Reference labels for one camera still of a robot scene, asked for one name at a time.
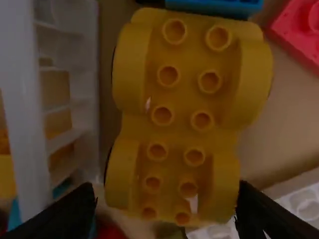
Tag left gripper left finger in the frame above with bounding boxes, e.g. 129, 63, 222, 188
0, 182, 98, 239

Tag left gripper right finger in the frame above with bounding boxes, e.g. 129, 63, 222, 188
235, 180, 319, 239

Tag white toy brick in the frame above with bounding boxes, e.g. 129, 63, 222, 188
186, 181, 319, 239

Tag red toy brick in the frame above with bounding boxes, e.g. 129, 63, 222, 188
96, 213, 157, 239
265, 0, 319, 76

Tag yellow toy brick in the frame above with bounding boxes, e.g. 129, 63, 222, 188
0, 126, 17, 201

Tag clear white window brick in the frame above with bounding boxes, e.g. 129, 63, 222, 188
0, 0, 101, 232

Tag blue toy brick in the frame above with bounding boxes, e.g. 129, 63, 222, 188
163, 0, 265, 21

